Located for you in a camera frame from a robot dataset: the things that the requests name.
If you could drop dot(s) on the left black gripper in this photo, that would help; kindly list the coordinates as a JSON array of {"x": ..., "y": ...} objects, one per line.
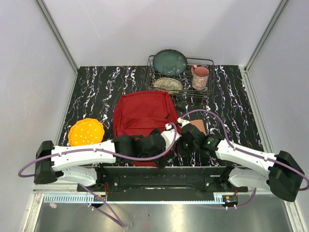
[{"x": 162, "y": 162}]

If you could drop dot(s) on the teal ceramic plate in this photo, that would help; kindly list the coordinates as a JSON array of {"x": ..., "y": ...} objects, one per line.
[{"x": 170, "y": 62}]

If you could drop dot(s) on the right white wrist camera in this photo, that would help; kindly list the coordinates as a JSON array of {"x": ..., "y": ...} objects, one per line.
[{"x": 182, "y": 122}]

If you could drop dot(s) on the red student backpack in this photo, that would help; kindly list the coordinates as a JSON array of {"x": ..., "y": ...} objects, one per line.
[{"x": 137, "y": 114}]

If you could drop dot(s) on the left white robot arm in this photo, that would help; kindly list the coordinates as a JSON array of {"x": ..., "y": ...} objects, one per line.
[{"x": 68, "y": 163}]

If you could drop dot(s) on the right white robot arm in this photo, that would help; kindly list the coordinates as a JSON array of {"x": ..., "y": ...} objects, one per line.
[{"x": 278, "y": 173}]

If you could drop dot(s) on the black wire dish rack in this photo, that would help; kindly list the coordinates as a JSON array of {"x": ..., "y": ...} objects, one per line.
[{"x": 151, "y": 75}]

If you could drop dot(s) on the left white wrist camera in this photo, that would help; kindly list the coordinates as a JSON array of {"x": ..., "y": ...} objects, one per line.
[{"x": 170, "y": 135}]

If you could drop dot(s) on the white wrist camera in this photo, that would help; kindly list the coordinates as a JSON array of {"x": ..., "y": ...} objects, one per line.
[
  {"x": 182, "y": 122},
  {"x": 170, "y": 135}
]

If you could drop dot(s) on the orange plastic plate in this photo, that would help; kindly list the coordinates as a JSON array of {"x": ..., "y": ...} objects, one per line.
[{"x": 88, "y": 131}]

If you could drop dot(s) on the pink leather wallet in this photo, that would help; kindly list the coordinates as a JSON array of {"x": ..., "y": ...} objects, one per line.
[{"x": 199, "y": 124}]

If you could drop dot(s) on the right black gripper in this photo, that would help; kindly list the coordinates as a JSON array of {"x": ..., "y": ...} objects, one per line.
[{"x": 181, "y": 138}]

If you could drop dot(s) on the speckled beige plate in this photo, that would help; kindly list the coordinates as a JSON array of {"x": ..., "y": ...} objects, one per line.
[{"x": 168, "y": 85}]

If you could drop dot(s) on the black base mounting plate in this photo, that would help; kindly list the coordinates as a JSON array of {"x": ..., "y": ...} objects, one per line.
[{"x": 208, "y": 179}]

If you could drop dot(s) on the pink patterned mug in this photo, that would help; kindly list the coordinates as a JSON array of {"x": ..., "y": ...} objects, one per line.
[{"x": 200, "y": 77}]

